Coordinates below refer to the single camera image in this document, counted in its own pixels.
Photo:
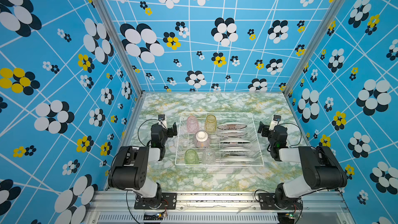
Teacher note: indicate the white wire dish rack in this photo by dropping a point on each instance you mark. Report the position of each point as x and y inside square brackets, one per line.
[185, 140]

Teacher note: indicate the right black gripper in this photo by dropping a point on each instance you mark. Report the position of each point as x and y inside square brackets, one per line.
[264, 129]

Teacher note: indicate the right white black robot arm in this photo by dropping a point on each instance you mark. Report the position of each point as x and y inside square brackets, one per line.
[320, 168]

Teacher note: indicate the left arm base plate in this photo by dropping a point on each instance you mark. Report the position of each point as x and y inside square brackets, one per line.
[164, 201]

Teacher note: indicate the green rimmed white plate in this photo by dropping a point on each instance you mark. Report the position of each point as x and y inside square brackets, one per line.
[232, 134]

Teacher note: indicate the pink glass cup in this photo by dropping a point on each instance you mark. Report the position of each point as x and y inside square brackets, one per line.
[192, 125]

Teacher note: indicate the right aluminium frame post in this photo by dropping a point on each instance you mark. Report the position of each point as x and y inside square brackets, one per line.
[314, 43]

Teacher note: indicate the circuit board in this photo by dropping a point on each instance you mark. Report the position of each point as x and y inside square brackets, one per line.
[155, 216]
[286, 218]

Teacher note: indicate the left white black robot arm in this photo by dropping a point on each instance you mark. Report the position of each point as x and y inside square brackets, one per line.
[129, 167]

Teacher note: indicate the green glass cup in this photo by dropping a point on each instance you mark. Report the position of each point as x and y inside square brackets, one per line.
[191, 157]

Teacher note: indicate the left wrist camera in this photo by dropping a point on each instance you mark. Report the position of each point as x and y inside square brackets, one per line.
[162, 118]

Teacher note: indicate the dark rimmed white plate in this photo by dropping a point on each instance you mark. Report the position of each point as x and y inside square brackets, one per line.
[235, 142]

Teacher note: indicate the left aluminium frame post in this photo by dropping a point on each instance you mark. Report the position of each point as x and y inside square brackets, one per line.
[113, 34]

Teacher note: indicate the front white plate in rack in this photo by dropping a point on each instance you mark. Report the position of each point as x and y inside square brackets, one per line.
[237, 159]

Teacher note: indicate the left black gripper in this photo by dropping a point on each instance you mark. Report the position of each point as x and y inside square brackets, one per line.
[171, 129]

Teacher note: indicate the orange sunburst plate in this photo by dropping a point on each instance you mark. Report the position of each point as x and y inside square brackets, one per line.
[232, 126]

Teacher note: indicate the clear glass cup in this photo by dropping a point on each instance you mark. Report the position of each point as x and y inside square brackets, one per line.
[208, 156]

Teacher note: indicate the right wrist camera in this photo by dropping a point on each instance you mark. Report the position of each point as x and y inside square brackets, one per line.
[275, 121]

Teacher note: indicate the yellow glass cup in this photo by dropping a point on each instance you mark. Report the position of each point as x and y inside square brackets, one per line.
[210, 123]

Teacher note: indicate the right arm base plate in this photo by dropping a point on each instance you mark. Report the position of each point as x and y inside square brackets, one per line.
[269, 201]

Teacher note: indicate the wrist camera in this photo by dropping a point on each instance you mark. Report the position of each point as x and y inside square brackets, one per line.
[275, 121]
[162, 118]

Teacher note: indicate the left circuit board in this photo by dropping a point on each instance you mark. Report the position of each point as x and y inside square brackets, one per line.
[155, 216]

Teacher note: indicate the right circuit board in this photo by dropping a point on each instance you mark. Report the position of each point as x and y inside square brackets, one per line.
[286, 218]

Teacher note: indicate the aluminium front rail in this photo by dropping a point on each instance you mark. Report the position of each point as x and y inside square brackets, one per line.
[205, 207]

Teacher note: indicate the aluminium frame post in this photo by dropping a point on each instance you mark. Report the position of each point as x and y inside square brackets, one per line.
[113, 34]
[314, 43]

